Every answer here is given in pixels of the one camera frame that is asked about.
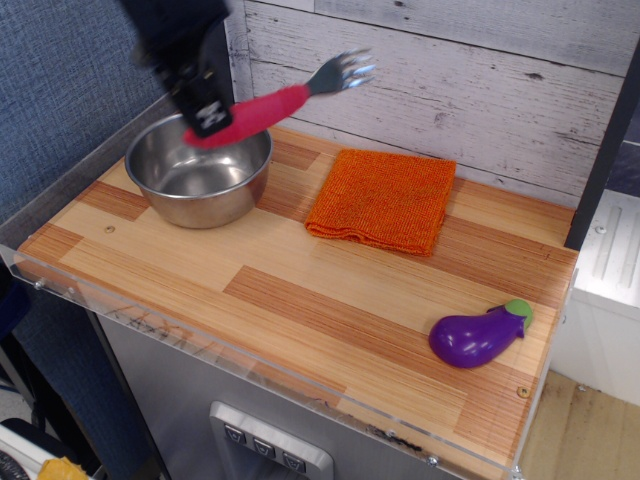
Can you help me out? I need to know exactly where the fork with red handle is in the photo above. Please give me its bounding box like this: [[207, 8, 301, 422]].
[[183, 48, 376, 149]]

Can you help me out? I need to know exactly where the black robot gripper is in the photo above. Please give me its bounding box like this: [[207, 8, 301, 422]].
[[120, 0, 233, 138]]

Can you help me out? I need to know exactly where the dark vertical post right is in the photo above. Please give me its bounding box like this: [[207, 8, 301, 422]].
[[562, 0, 640, 251]]

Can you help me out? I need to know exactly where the stainless steel bowl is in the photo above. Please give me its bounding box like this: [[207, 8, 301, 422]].
[[125, 114, 274, 229]]

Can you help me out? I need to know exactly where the white cabinet at right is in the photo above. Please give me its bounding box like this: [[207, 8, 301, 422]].
[[550, 190, 639, 405]]

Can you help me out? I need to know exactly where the clear acrylic front guard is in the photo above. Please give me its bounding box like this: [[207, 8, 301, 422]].
[[1, 247, 521, 479]]

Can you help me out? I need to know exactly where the orange folded cloth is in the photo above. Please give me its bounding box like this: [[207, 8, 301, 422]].
[[304, 149, 457, 256]]

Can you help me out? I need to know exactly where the silver control panel with buttons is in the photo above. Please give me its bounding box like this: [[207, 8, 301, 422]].
[[209, 401, 334, 479]]

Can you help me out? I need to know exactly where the purple toy eggplant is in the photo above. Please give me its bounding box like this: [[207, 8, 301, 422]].
[[428, 299, 533, 369]]

